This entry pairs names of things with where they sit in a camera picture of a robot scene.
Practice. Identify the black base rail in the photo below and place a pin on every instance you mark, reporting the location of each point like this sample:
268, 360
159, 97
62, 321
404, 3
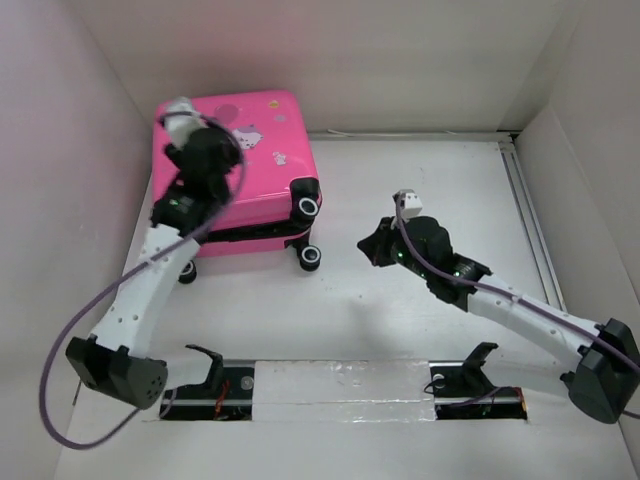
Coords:
352, 392

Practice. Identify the aluminium frame rail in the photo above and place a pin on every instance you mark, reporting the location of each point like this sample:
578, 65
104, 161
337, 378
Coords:
529, 219

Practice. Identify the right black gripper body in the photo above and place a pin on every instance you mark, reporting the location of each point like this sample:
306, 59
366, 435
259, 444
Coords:
404, 257

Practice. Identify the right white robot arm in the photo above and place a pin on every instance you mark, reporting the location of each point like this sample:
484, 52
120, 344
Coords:
600, 361

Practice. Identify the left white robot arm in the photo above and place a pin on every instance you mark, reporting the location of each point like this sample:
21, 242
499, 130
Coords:
114, 360

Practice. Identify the pink hard-shell suitcase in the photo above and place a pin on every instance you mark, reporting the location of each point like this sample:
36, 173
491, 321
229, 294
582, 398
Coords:
281, 196

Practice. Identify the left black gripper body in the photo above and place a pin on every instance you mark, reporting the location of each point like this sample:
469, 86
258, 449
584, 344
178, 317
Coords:
232, 161

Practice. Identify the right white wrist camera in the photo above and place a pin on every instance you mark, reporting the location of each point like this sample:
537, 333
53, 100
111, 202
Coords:
408, 203

